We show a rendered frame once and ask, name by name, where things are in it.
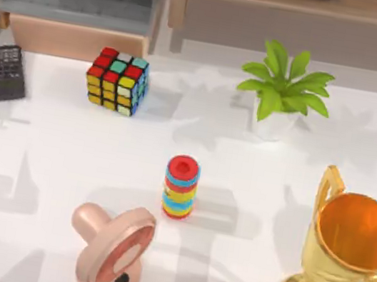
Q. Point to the pale wooden drawer front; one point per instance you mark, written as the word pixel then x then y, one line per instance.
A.
pixel 76 41

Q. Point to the green plant in white pot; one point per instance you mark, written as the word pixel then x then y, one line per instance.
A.
pixel 284 90

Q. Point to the gold trophy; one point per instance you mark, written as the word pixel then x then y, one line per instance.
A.
pixel 343 254

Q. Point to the wooden cupboard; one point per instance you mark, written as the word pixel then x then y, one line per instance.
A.
pixel 303 19

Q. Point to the black calculator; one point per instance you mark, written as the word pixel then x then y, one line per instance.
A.
pixel 7 73

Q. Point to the colourful puzzle cube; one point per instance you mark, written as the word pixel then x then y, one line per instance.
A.
pixel 117 82

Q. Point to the stack of coloured rings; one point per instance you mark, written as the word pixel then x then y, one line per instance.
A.
pixel 180 187

